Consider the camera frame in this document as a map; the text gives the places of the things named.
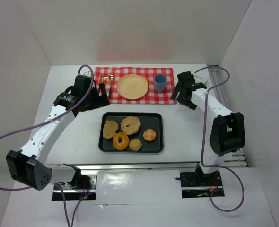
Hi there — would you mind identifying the orange glazed donut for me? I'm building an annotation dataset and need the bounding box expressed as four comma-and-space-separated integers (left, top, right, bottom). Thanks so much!
113, 132, 129, 151

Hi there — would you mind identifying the red checkered cloth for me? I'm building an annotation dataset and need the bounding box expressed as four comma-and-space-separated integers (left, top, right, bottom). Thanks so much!
95, 67, 177, 105

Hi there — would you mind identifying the aluminium front rail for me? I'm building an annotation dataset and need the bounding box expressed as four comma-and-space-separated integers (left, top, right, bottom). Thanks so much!
42, 161, 201, 171

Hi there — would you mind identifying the small round bun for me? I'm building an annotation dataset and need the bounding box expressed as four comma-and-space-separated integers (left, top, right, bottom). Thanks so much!
143, 129, 156, 141

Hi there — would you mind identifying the beige round plate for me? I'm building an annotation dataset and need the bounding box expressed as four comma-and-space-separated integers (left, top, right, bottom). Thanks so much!
117, 74, 149, 100

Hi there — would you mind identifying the small tan muffin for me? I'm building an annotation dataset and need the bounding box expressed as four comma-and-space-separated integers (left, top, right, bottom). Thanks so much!
129, 138, 142, 151

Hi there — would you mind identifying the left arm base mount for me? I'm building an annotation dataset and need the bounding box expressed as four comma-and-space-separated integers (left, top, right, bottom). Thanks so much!
51, 170, 97, 201

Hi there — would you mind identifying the gold spoon black handle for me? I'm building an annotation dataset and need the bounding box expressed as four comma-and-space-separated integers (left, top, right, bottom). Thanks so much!
108, 74, 115, 99

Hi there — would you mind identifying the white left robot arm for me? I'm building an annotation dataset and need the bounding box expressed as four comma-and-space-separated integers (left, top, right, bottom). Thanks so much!
6, 75, 110, 191

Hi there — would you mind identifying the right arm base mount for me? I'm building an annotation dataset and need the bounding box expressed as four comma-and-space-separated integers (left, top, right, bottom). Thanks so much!
175, 168, 225, 199

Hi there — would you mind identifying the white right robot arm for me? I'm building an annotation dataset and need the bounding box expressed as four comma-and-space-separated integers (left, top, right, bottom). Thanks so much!
171, 71, 245, 174

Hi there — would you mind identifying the flat seeded bread slice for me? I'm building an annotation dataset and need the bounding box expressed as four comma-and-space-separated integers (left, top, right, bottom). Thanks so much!
103, 120, 118, 140

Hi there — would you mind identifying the black baking tray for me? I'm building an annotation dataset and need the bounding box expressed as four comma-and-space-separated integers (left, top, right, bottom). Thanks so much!
98, 112, 164, 154

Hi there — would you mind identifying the blue cup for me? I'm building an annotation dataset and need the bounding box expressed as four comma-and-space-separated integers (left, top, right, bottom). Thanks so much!
154, 74, 167, 93

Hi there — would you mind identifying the large pale bagel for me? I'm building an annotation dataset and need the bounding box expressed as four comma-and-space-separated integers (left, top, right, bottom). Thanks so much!
121, 116, 141, 135

